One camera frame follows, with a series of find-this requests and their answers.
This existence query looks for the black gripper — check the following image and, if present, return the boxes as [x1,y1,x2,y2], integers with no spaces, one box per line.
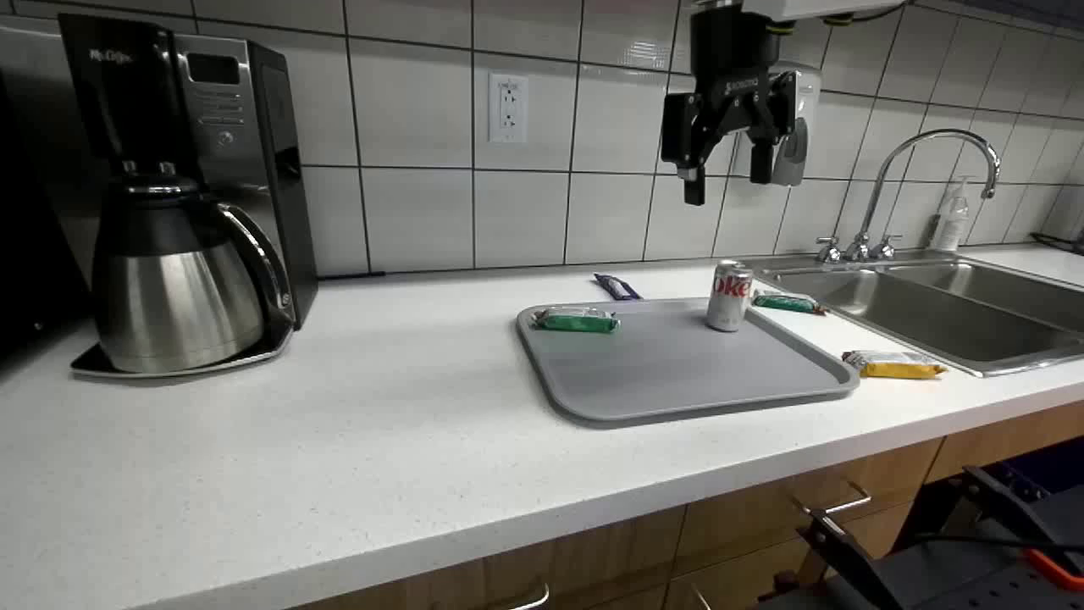
[656,4,798,211]

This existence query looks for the green and white chocolate bar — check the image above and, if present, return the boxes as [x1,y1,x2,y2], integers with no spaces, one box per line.
[751,287,827,319]

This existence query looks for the purple chocolate bar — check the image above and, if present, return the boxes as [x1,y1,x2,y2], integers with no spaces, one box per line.
[594,272,642,306]

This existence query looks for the yellow chocolate bar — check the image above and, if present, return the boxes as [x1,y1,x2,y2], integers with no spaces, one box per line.
[839,345,948,384]

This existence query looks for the grey plastic tray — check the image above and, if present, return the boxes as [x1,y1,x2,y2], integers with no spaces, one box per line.
[512,294,864,431]

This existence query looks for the red and white soda can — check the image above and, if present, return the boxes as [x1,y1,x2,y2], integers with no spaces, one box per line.
[703,257,759,334]

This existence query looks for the clear soap bottle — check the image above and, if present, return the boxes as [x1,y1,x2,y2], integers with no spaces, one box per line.
[925,179,974,257]

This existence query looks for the stainless steel sink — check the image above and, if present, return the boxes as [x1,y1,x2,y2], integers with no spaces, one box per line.
[750,248,1084,378]

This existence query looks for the black stand with orange part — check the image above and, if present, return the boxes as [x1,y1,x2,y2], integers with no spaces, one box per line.
[761,462,1084,610]

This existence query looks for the black coffee maker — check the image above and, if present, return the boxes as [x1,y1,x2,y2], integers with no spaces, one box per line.
[54,11,322,384]

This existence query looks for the steel coffee carafe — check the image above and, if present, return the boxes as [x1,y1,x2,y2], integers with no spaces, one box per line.
[88,175,302,375]

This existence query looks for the black microwave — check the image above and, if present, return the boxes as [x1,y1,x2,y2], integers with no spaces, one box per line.
[0,65,95,365]

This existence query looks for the white wall soap dispenser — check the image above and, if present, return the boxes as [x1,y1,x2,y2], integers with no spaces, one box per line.
[773,65,822,190]

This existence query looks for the white wall outlet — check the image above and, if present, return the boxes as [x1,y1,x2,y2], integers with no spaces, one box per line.
[489,71,532,147]

